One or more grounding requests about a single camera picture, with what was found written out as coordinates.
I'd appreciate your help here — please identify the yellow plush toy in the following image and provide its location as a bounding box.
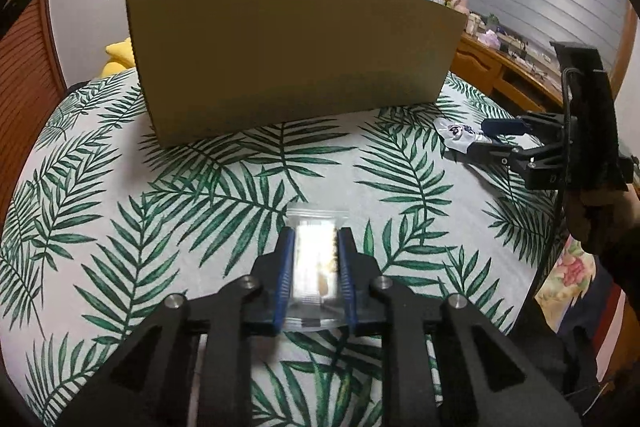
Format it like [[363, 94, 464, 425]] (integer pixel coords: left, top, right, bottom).
[[101, 38, 136, 78]]

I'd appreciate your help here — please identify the palm leaf print bedsheet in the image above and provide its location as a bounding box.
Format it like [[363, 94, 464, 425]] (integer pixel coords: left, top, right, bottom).
[[1, 70, 555, 426]]

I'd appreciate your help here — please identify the person's right hand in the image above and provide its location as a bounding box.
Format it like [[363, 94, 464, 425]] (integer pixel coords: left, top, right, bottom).
[[563, 184, 639, 255]]

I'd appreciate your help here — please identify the white blue snack pouch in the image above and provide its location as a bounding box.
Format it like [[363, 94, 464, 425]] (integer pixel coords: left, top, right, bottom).
[[433, 117, 495, 157]]

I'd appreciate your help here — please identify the wooden sideboard cabinet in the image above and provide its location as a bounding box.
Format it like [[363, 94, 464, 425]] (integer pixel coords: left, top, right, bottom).
[[450, 32, 562, 115]]

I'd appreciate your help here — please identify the floral bed blanket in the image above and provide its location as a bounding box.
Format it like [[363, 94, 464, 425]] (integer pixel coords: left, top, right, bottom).
[[535, 237, 639, 384]]

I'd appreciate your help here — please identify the clear white candy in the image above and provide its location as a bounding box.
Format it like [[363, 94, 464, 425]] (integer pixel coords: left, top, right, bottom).
[[283, 202, 348, 333]]

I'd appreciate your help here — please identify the pink thermos jug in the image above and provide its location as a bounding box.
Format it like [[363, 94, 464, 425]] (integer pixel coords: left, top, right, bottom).
[[449, 0, 470, 16]]

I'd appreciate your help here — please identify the brown cardboard box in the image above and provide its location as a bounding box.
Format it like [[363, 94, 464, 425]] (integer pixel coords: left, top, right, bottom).
[[126, 0, 466, 147]]

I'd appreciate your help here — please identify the pink tissue pack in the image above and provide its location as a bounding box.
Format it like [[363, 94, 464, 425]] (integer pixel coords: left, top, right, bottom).
[[477, 29, 501, 50]]

